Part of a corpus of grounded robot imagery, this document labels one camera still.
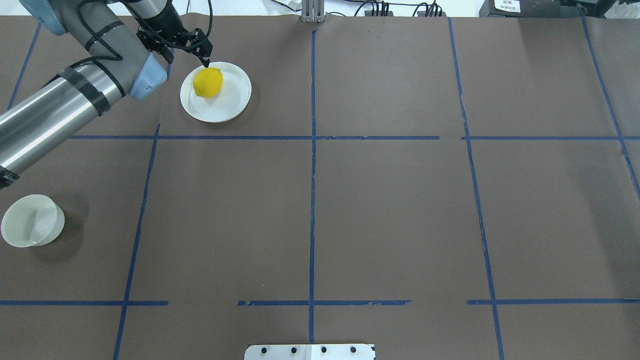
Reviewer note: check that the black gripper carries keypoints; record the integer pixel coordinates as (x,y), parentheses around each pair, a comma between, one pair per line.
(161,21)

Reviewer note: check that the yellow lemon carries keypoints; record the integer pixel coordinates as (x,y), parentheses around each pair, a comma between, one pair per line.
(208,82)

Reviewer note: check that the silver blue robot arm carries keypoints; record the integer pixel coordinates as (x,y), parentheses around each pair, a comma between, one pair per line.
(120,64)

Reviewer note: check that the white round plate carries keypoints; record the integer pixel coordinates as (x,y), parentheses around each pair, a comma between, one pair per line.
(228,104)

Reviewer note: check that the white bowl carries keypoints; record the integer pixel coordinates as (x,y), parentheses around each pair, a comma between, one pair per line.
(32,221)

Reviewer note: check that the aluminium frame post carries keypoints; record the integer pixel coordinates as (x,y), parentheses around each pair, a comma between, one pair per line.
(313,11)

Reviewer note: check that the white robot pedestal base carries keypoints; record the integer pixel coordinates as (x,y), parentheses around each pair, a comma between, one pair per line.
(340,351)

